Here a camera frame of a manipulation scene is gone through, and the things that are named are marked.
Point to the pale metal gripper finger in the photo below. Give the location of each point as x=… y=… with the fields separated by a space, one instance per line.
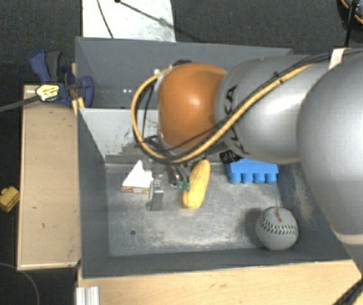
x=158 y=199
x=151 y=195

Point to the white triangular packet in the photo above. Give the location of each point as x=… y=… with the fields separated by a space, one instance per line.
x=137 y=178

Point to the yellow toy corn cob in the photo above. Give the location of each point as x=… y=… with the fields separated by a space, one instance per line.
x=197 y=186

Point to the grey metal bin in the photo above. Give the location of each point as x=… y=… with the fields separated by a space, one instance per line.
x=168 y=230

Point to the blue plastic building brick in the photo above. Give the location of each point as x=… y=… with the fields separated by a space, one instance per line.
x=251 y=172

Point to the pale wood board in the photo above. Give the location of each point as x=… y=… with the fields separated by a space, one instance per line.
x=49 y=186

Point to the grey baseball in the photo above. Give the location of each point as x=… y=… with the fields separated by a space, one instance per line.
x=276 y=229

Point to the black cylinder on white bracket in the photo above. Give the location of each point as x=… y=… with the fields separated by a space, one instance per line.
x=230 y=157

